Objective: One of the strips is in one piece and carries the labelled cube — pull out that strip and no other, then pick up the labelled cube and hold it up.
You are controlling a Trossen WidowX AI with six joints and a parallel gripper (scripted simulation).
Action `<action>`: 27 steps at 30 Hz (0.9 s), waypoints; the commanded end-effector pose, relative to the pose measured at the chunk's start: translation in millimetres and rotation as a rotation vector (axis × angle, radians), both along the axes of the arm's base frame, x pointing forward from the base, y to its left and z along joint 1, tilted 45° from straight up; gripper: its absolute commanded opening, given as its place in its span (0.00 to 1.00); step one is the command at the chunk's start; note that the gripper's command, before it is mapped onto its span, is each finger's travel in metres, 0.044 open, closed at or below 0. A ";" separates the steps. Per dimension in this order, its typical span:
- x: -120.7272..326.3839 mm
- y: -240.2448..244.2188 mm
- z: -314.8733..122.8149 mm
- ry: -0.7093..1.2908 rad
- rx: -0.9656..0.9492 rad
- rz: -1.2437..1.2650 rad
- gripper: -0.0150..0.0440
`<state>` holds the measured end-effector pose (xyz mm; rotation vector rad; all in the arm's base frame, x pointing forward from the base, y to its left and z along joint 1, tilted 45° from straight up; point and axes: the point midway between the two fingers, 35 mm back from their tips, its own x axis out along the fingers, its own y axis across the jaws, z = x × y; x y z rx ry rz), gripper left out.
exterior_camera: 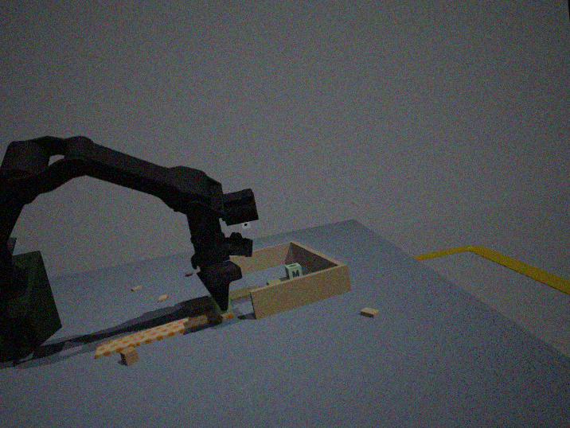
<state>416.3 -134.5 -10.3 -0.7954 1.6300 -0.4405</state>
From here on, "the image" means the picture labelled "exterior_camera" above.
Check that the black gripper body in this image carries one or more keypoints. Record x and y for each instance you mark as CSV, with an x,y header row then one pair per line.
x,y
209,257

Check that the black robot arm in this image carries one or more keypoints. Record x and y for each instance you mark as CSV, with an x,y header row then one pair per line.
x,y
24,173

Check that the small brown cube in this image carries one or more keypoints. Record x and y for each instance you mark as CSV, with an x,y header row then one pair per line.
x,y
129,355

